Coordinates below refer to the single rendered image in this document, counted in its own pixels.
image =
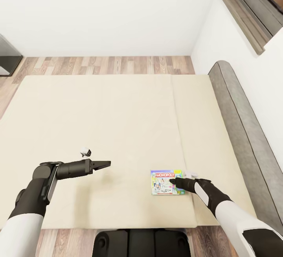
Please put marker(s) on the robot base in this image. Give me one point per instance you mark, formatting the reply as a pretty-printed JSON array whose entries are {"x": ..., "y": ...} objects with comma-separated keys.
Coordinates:
[{"x": 146, "y": 242}]

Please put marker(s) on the board game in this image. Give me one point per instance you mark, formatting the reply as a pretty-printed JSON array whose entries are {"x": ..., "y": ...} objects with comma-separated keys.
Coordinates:
[{"x": 160, "y": 183}]

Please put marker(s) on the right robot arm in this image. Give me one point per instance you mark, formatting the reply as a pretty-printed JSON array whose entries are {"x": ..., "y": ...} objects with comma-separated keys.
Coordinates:
[{"x": 249, "y": 236}]

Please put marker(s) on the bed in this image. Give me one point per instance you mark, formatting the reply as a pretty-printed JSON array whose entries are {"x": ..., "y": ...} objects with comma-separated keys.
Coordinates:
[{"x": 139, "y": 122}]

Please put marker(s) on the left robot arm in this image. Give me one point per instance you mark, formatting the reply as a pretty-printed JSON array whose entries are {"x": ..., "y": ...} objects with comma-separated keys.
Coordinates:
[{"x": 20, "y": 234}]

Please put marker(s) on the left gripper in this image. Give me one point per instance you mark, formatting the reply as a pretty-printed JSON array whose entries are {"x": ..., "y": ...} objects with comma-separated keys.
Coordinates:
[{"x": 85, "y": 167}]

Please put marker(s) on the desk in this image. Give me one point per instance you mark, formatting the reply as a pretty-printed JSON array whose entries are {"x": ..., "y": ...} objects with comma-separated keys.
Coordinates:
[{"x": 9, "y": 57}]

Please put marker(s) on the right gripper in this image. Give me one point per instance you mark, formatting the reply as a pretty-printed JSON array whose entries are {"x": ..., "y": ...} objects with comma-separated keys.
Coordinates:
[{"x": 181, "y": 183}]

